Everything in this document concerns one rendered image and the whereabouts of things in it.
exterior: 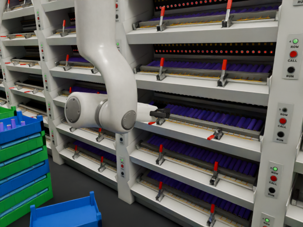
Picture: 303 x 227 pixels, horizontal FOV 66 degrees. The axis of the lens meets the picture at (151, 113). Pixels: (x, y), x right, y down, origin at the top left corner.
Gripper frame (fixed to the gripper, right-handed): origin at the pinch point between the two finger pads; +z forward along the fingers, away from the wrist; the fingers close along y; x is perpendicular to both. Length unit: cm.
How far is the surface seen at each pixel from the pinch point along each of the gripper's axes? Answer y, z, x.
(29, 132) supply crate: -67, -10, -22
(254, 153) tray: 27.9, 20.0, -9.8
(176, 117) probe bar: -5.7, 22.6, -3.6
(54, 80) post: -101, 20, 4
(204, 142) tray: 9.4, 20.4, -10.6
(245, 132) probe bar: 23.0, 22.7, -3.7
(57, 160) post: -103, 28, -53
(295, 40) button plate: 34.7, 11.5, 25.2
